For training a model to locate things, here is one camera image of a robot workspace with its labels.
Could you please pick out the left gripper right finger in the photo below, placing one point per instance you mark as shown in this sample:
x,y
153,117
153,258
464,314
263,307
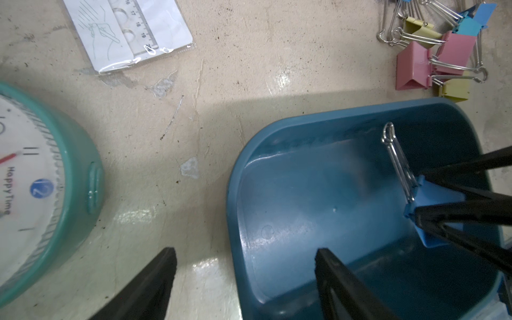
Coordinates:
x,y
342,295

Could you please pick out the yellow binder clip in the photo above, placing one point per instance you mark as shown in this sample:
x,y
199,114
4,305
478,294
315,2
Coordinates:
x,y
401,31
457,90

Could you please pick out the green round alarm clock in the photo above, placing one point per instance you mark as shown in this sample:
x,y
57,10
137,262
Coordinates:
x,y
52,190

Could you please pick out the teal plastic storage box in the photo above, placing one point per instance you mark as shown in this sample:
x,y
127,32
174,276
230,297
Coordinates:
x,y
326,181

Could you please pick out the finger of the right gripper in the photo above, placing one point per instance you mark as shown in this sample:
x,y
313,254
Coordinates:
x,y
436,219
482,163

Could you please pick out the teal binder clip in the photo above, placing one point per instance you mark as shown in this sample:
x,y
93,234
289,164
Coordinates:
x,y
463,23

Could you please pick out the blue binder clip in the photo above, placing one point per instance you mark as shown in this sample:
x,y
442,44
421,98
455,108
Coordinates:
x,y
418,191
480,13

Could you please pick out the pink binder clip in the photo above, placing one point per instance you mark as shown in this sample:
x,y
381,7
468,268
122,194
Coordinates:
x,y
414,68
452,58

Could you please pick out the packaged ruler card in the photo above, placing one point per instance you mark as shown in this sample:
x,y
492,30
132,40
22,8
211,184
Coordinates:
x,y
120,34

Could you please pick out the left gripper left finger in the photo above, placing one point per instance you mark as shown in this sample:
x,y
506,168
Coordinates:
x,y
147,295

